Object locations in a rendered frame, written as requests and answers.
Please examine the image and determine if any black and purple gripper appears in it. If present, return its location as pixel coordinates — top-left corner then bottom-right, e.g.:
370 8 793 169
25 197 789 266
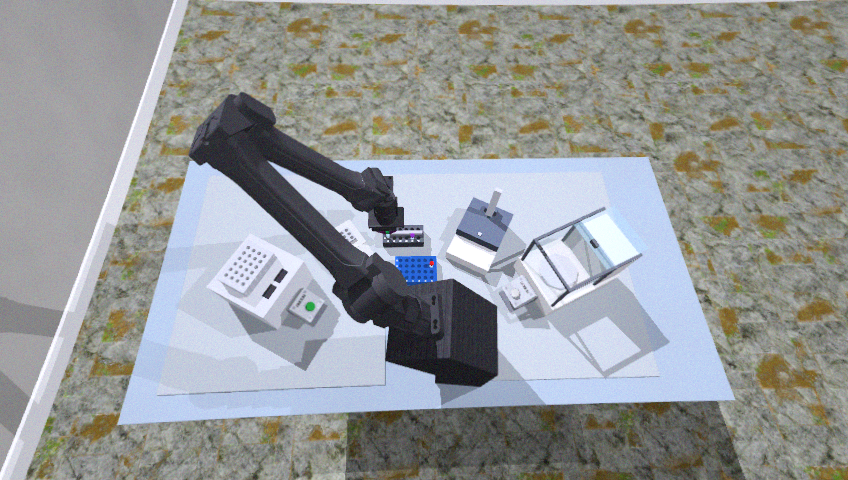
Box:
368 207 404 235

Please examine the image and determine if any white block with grey holes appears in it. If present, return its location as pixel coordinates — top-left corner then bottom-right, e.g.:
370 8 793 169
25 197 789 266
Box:
335 219 374 257

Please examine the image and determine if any white block with round holes on base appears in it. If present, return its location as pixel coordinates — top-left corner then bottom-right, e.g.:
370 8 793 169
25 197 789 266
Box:
207 234 327 329

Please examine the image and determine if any blue tube rack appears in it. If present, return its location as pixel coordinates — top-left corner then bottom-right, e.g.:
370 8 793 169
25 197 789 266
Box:
395 256 437 285

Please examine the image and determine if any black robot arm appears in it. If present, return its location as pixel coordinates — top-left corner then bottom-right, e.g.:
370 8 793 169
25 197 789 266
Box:
188 92 444 346

